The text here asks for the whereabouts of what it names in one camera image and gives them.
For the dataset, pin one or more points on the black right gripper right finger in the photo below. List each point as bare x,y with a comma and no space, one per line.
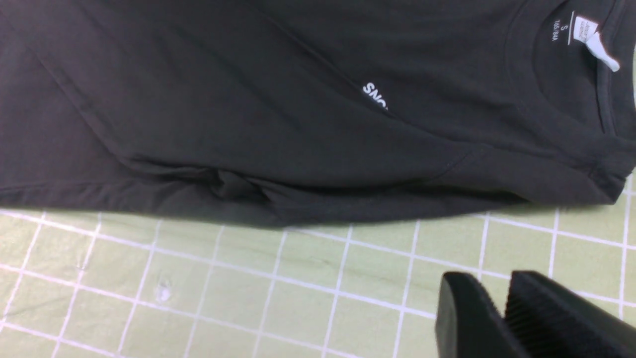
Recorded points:
551,321

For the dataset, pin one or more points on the green checkered table mat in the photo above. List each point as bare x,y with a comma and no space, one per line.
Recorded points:
94,285

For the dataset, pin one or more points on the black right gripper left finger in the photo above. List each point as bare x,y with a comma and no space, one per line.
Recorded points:
468,325

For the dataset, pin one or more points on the dark gray long-sleeve shirt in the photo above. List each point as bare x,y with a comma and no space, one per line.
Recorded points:
291,112

